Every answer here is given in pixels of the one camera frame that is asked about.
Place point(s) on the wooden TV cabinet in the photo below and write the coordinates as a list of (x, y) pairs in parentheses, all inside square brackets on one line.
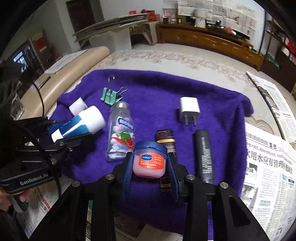
[(210, 39)]

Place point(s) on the green binder clip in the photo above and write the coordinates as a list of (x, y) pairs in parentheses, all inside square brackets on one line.
[(110, 96)]

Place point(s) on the white power adapter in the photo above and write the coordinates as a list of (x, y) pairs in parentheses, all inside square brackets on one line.
[(189, 110)]

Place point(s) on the white blue balm tube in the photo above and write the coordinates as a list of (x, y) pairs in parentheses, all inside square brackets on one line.
[(87, 121)]

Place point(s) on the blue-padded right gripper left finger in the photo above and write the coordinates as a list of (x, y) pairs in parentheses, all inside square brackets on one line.
[(127, 175)]

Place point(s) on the clear candy bottle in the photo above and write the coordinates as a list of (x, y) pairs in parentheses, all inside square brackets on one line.
[(121, 132)]

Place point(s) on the purple towel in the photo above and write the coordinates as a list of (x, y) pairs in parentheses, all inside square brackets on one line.
[(154, 100)]

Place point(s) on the black pen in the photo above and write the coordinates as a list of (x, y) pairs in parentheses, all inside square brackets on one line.
[(44, 82)]

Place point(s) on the folded newspaper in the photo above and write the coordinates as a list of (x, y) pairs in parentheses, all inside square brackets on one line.
[(278, 105)]

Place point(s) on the black rectangular stick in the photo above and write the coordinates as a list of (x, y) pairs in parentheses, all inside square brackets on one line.
[(203, 157)]

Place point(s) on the pink vaseline jar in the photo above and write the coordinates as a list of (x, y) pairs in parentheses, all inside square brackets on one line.
[(149, 159)]

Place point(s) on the dark wooden shelf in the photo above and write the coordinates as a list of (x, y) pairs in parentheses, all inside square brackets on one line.
[(278, 53)]

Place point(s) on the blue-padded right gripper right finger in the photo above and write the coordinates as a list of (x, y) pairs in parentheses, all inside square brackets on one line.
[(176, 180)]

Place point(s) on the paper sheet on bench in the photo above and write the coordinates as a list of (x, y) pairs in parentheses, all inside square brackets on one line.
[(55, 68)]

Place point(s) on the person's left hand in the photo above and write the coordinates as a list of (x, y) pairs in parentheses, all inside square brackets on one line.
[(8, 200)]

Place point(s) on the folded grey table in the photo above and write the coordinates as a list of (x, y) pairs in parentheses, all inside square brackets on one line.
[(110, 25)]

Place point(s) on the small white pill bottle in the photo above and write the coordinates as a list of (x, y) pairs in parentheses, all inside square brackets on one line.
[(78, 106)]

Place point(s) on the beige wooden bench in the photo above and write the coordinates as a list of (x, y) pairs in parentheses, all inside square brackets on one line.
[(38, 102)]

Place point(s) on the spread newspaper on table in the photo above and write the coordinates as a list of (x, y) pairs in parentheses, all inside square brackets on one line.
[(269, 183)]

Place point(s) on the newspapers covering TV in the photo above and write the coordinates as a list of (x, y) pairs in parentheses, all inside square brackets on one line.
[(228, 13)]

